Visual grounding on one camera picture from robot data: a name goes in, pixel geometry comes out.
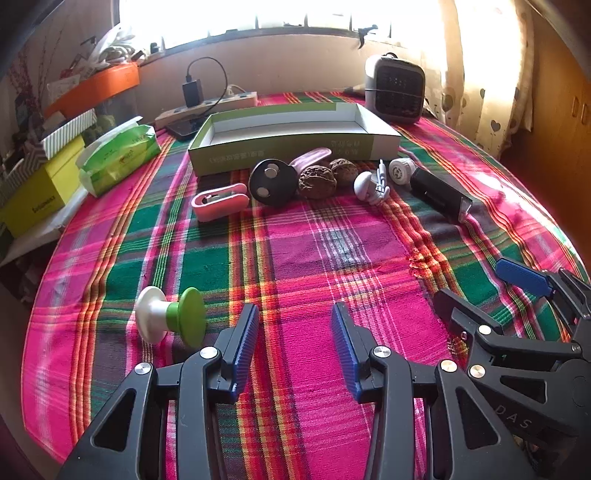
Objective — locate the wooden wardrobe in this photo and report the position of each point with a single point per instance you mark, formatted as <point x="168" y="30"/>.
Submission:
<point x="554" y="115"/>

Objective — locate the white round jar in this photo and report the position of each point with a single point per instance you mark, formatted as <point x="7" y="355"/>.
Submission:
<point x="400" y="171"/>

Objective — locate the black window latch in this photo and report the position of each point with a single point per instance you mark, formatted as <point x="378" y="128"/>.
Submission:
<point x="364" y="34"/>

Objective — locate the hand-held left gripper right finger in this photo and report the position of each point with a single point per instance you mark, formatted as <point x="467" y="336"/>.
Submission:
<point x="345" y="353"/>

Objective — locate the clear plastic container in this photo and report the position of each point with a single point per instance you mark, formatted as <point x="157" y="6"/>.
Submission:
<point x="117" y="108"/>

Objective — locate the black rectangular light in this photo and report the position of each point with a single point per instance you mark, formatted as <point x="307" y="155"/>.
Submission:
<point x="436" y="191"/>

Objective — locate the white cardboard sheet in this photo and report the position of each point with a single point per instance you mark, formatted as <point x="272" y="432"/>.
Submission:
<point x="37" y="237"/>

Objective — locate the green and white knob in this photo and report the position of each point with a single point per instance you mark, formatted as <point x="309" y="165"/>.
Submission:
<point x="191" y="316"/>

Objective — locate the grey desktop heater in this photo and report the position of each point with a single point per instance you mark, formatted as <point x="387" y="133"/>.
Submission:
<point x="397" y="97"/>

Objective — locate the small brown walnut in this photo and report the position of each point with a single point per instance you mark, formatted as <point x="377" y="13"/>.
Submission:
<point x="344" y="171"/>

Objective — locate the striped box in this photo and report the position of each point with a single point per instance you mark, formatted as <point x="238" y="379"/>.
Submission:
<point x="64" y="136"/>

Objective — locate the pink plastic clip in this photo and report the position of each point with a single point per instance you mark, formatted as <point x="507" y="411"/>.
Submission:
<point x="221" y="205"/>

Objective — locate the small black sill object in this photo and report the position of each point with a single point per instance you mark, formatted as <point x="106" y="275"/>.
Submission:
<point x="155" y="47"/>

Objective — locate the plaid tablecloth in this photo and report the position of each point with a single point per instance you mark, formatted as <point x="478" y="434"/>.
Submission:
<point x="295" y="258"/>

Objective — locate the black charger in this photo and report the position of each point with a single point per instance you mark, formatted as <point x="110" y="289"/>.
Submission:
<point x="192" y="93"/>

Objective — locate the small white knob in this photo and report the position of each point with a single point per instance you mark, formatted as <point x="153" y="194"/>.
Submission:
<point x="363" y="184"/>

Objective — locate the orange box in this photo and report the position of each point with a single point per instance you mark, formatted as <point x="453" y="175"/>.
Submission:
<point x="97" y="85"/>

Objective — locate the black phone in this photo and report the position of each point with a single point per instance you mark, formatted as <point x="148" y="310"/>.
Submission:
<point x="184" y="129"/>

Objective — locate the green tissue pack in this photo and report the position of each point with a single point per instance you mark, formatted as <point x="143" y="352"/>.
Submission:
<point x="124" y="154"/>

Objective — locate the patterned curtain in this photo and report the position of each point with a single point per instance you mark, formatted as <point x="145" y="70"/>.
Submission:
<point x="480" y="69"/>

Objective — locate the green and white cardboard box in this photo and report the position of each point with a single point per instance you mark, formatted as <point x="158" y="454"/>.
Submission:
<point x="295" y="150"/>

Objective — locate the yellow box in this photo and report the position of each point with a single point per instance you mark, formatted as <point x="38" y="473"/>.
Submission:
<point x="41" y="194"/>

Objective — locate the white bags pile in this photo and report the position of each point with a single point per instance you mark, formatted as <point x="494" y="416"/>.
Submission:
<point x="113" y="50"/>

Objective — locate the white power strip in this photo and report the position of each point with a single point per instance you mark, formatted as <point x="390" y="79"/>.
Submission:
<point x="231" y="102"/>

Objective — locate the black disc with white buttons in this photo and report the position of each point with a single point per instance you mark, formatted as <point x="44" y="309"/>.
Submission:
<point x="277" y="191"/>

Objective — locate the large brown walnut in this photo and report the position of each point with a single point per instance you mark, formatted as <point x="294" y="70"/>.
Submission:
<point x="316" y="182"/>

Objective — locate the grey tapered object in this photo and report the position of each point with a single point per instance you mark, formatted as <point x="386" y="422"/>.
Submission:
<point x="355" y="88"/>

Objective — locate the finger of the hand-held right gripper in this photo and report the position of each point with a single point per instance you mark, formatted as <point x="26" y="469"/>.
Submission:
<point x="461" y="311"/>
<point x="521" y="277"/>

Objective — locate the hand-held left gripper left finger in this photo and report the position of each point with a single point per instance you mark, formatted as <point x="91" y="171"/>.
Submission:
<point x="247" y="344"/>

